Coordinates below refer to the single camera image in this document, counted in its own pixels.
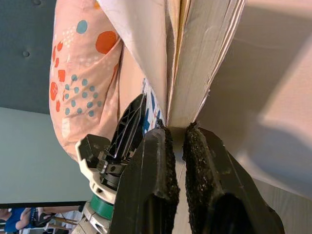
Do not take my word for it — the person in blue shirt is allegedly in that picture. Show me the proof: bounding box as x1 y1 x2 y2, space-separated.
0 207 34 233

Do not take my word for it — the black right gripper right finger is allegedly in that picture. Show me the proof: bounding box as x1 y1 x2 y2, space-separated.
182 121 286 234

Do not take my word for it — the pink patterned pillow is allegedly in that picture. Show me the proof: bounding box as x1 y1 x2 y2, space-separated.
48 0 169 162

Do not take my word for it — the dark teal padded headboard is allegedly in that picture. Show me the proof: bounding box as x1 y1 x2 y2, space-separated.
0 0 59 116

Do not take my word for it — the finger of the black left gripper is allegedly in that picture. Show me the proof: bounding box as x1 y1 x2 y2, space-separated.
108 93 147 159

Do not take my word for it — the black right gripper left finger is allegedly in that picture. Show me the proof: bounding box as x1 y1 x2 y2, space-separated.
111 118 181 234

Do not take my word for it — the black wall edge trim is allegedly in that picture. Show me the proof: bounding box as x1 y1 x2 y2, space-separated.
0 200 88 210

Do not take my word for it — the mattress with beige sheet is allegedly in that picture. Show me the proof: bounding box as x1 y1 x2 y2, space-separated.
195 0 312 198

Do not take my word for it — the white book with blue letters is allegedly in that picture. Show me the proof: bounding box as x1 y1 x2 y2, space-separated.
141 0 247 171

